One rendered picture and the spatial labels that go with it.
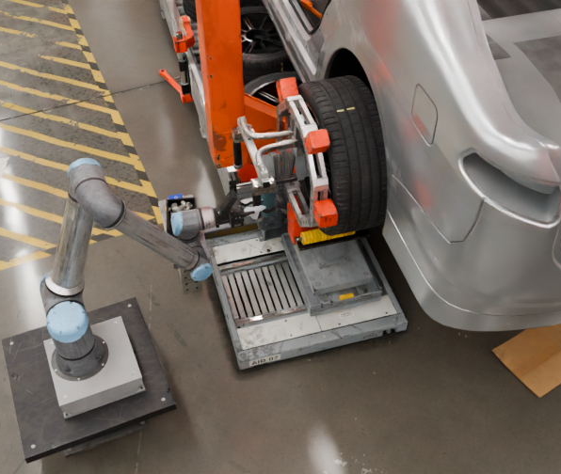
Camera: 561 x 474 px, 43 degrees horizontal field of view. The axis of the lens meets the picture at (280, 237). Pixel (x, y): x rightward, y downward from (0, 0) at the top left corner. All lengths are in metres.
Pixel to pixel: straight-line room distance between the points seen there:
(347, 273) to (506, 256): 1.35
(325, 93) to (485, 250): 1.00
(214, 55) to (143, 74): 2.07
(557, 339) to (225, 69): 2.02
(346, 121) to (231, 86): 0.68
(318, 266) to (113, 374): 1.13
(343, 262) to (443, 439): 0.94
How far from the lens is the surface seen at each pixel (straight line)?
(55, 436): 3.02
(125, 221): 2.56
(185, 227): 2.86
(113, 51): 5.50
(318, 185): 2.81
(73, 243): 2.75
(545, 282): 2.37
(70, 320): 2.85
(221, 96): 3.30
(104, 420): 3.01
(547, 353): 3.67
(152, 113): 4.83
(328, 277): 3.45
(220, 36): 3.13
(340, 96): 2.90
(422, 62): 2.34
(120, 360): 3.02
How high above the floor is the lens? 2.86
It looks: 47 degrees down
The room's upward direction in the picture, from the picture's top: straight up
